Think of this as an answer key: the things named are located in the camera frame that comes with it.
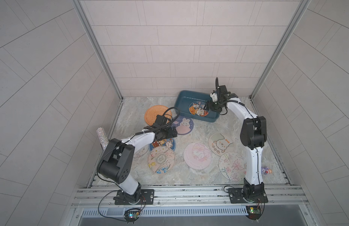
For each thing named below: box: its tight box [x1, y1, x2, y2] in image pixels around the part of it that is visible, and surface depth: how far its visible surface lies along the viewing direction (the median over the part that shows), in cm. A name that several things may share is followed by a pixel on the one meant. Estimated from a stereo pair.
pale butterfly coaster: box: [134, 143, 151, 159], surface depth 88 cm
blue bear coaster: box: [149, 137, 177, 152], surface depth 91 cm
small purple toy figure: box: [261, 166, 273, 175], surface depth 79 cm
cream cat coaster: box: [208, 132, 235, 157], surface depth 93 cm
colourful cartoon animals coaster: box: [188, 101, 211, 117], surface depth 110 cm
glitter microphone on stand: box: [96, 127, 110, 151], surface depth 73 cm
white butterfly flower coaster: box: [218, 151, 247, 183], surface depth 83 cm
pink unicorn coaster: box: [183, 142, 212, 170], surface depth 87 cm
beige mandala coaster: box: [147, 145, 176, 175], surface depth 85 cm
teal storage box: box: [174, 89, 220, 123], surface depth 111 cm
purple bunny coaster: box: [171, 116, 194, 136], surface depth 101 cm
